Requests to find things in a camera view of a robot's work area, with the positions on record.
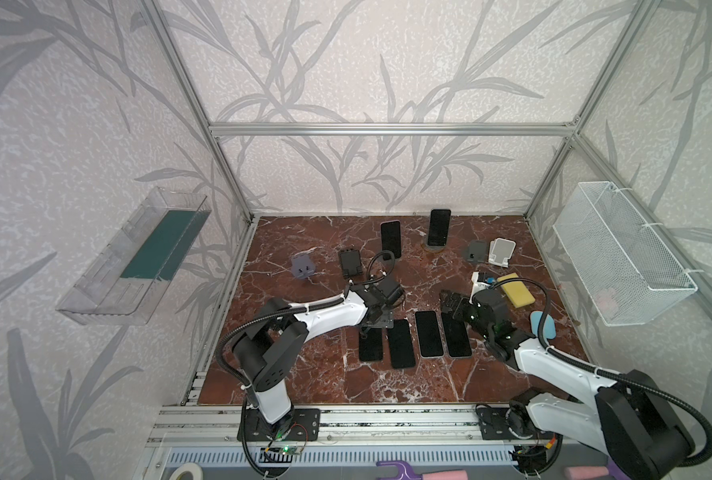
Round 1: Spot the teal phone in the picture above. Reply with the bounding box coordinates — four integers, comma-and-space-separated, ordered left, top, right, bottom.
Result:
442, 313, 472, 358

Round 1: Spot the black phone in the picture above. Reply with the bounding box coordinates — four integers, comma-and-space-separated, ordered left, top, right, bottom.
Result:
387, 319, 416, 369
359, 328, 384, 363

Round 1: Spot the white folding phone stand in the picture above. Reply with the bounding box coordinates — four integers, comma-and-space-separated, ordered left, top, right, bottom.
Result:
488, 238, 516, 268

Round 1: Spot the white-edged phone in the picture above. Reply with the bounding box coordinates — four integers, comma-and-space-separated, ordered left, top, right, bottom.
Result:
415, 311, 444, 358

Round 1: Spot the pink-edged phone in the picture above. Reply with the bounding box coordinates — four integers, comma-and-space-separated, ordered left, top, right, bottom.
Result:
380, 220, 402, 259

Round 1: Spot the dark phone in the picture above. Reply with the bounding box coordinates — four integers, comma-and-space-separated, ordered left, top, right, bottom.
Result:
426, 209, 451, 247

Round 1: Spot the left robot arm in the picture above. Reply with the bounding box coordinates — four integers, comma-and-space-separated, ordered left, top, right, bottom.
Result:
214, 275, 404, 441

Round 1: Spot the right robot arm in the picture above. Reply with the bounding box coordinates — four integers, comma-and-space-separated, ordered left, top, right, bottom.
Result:
440, 289, 712, 479

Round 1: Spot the black folding phone stand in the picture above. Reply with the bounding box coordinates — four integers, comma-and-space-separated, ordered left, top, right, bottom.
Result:
338, 249, 363, 279

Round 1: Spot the grey round phone stand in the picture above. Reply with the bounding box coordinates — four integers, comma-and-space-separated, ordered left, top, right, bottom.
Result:
463, 240, 489, 265

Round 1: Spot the yellow sponge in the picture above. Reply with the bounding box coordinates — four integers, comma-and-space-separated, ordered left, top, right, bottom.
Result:
497, 273, 536, 308

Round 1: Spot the light blue sponge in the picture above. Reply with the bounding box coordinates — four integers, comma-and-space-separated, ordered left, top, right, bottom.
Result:
530, 310, 556, 340

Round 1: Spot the purple plastic tool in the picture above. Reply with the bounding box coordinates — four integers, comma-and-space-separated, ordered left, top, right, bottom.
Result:
376, 460, 469, 480

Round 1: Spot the purple pink scoop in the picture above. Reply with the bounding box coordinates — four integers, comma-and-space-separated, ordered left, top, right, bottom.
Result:
564, 464, 630, 480

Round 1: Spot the white tape roll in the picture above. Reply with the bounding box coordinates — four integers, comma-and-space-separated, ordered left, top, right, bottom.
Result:
169, 462, 204, 480

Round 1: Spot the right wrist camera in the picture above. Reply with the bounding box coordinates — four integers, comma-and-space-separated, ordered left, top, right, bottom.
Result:
470, 271, 497, 298

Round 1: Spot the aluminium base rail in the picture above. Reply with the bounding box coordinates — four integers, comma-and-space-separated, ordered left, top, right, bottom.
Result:
148, 403, 648, 466

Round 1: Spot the white wire mesh basket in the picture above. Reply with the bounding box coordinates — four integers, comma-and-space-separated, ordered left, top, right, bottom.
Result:
554, 181, 698, 327

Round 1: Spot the clear acrylic wall shelf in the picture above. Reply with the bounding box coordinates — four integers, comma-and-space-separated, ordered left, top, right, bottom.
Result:
56, 187, 212, 326

